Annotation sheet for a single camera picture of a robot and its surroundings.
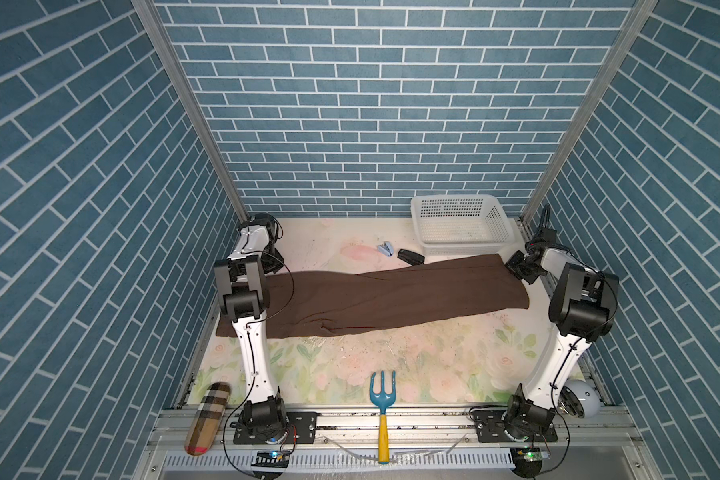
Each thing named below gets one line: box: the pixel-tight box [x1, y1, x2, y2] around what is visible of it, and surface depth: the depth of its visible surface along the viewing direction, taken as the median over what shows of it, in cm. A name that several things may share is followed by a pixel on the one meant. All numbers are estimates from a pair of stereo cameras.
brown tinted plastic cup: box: [184, 382, 231, 456], surface depth 74 cm
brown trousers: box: [216, 255, 530, 337], surface depth 99 cm
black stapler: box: [397, 248, 425, 266], surface depth 110 cm
